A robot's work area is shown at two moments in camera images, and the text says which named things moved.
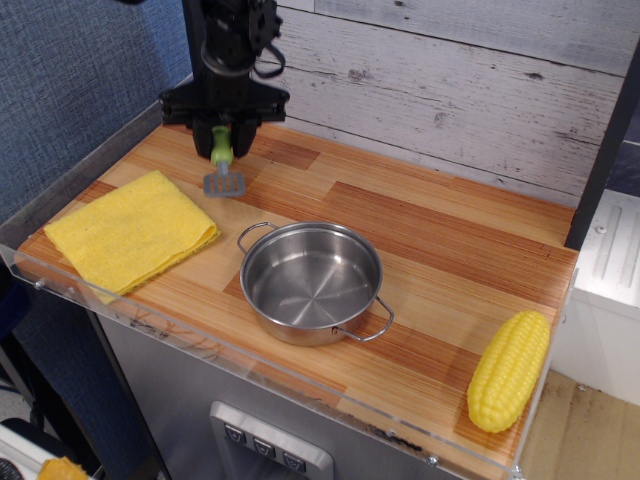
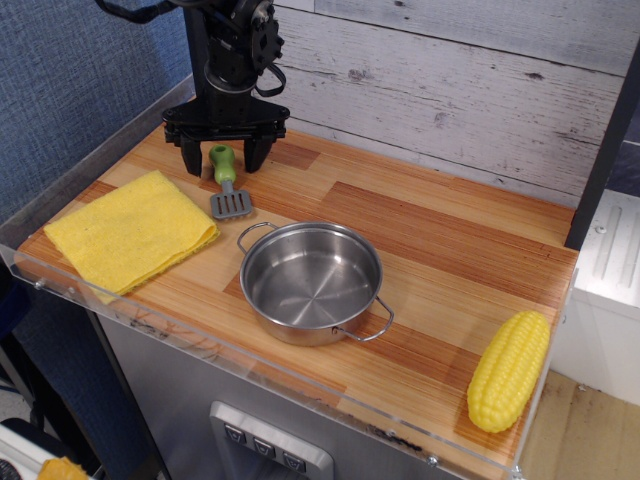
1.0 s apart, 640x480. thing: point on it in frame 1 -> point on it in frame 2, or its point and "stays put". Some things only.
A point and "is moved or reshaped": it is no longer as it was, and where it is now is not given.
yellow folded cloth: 133,234 stays put
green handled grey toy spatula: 223,183 is moved or reshaped
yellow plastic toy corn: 509,372 stays put
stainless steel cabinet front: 177,389 stays put
